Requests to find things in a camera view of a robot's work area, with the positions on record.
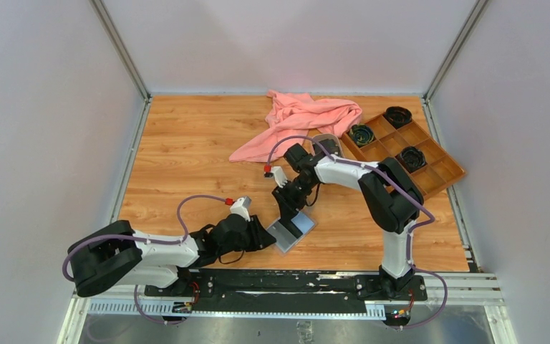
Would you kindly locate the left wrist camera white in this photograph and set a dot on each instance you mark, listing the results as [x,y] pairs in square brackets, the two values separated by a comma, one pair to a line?
[241,207]

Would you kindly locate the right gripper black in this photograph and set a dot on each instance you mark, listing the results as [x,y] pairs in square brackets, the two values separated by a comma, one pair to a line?
[288,210]

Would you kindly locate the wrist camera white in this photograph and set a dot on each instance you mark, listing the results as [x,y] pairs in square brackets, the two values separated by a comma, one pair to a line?
[277,173]
[241,207]

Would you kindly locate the black coiled item near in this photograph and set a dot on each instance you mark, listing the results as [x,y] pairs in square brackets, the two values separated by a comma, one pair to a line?
[411,159]

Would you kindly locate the aluminium rail frame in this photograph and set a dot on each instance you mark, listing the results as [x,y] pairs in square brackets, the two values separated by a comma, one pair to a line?
[445,290]

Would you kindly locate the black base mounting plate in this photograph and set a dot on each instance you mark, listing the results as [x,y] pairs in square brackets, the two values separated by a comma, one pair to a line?
[285,291]

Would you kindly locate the pink cloth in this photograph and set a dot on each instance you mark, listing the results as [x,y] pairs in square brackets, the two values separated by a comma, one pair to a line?
[291,118]

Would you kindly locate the dark green coiled item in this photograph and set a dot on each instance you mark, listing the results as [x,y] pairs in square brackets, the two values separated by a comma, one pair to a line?
[361,135]

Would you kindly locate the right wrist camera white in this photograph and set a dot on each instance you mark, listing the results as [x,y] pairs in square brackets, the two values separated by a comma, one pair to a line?
[277,173]

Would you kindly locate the pink card holder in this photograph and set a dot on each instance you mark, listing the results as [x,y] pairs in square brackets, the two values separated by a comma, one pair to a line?
[299,225]

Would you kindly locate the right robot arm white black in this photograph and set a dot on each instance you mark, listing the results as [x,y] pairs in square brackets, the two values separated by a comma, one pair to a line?
[392,198]

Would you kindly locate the pink oval card tray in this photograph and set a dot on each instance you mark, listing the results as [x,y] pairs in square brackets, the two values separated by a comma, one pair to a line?
[331,143]

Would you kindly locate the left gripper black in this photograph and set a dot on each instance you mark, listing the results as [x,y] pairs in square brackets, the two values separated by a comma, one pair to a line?
[262,238]

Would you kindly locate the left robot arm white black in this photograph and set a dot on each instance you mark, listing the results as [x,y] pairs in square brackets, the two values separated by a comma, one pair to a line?
[119,255]

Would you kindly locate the brown divided wooden tray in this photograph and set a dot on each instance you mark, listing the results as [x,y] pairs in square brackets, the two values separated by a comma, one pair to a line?
[394,134]

